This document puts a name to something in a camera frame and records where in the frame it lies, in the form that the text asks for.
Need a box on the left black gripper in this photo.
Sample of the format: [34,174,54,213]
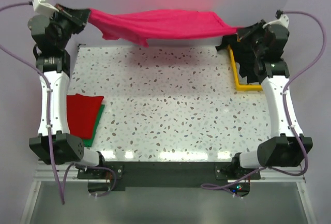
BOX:
[49,3,91,50]

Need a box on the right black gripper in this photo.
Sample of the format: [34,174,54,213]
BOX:
[235,20,267,57]

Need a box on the pink t shirt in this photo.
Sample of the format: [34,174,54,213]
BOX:
[88,9,239,47]

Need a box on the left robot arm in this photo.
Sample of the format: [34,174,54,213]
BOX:
[28,4,107,178]

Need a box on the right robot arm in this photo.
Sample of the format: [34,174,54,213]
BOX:
[230,20,312,179]

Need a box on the black t shirt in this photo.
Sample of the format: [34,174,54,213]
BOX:
[215,34,259,84]

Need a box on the yellow plastic bin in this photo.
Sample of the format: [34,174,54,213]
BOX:
[227,46,262,92]

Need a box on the red folded t shirt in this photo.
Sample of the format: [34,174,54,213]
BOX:
[67,94,104,140]

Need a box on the green folded t shirt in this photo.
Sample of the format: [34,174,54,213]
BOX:
[83,104,105,147]

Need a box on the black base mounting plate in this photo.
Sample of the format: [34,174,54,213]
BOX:
[77,161,253,193]

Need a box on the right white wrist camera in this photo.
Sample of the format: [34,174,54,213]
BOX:
[263,10,289,28]

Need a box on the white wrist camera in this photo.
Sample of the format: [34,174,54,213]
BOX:
[32,0,59,17]
[263,10,289,28]

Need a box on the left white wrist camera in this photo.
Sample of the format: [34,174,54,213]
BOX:
[32,0,59,17]

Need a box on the aluminium frame rail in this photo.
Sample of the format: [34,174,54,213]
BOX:
[34,151,306,182]

